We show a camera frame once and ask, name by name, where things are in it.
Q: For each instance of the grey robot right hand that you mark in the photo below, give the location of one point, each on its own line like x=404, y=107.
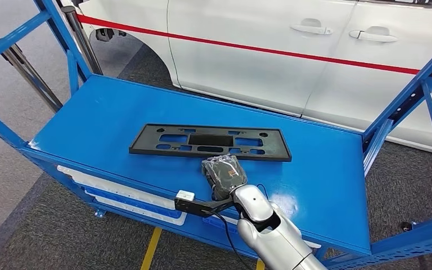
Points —
x=225, y=177

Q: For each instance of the black plastic plate frame part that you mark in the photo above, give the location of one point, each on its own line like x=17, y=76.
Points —
x=145, y=143

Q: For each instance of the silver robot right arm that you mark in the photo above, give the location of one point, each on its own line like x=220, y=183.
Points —
x=275, y=238

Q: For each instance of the white plastic part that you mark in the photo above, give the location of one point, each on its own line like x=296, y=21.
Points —
x=145, y=214

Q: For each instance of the blue metal shelf rack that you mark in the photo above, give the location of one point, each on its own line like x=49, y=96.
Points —
x=108, y=111

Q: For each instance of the white car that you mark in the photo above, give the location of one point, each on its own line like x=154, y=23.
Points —
x=238, y=67

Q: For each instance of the red barrier belt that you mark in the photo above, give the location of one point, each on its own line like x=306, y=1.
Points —
x=238, y=45

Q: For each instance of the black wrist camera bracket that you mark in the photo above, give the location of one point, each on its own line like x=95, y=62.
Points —
x=197, y=208

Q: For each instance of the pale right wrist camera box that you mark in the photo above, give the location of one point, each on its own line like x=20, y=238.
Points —
x=185, y=195

